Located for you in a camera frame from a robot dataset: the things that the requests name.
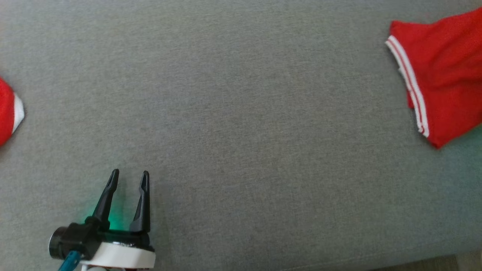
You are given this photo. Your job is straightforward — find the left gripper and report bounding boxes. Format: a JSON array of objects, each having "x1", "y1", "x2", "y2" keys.
[{"x1": 80, "y1": 169, "x2": 156, "y2": 269}]

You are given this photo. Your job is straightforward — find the red shorts with white trim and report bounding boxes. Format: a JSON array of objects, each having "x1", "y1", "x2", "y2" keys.
[{"x1": 0, "y1": 76, "x2": 26, "y2": 148}]

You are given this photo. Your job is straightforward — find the blue left camera connector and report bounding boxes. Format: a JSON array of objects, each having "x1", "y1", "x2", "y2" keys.
[{"x1": 58, "y1": 250, "x2": 82, "y2": 271}]

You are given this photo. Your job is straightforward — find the red Bulls basketball jersey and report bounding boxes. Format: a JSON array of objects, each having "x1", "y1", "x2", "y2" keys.
[{"x1": 385, "y1": 7, "x2": 482, "y2": 150}]

